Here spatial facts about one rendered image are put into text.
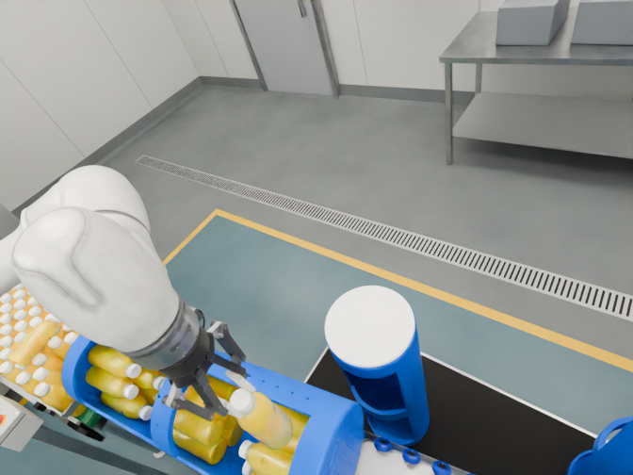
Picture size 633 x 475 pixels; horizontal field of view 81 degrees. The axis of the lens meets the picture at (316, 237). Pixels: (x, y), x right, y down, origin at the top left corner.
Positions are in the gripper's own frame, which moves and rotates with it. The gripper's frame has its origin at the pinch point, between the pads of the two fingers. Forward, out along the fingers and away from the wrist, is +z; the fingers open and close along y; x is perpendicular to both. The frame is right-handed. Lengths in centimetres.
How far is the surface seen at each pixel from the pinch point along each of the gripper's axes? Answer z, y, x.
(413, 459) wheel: 49, 10, -24
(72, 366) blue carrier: 26, -6, 71
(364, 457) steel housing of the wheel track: 54, 7, -12
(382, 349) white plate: 43, 33, -10
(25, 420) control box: 41, -25, 92
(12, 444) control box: 43, -32, 92
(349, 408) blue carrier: 29.0, 11.2, -11.0
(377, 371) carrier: 46, 27, -10
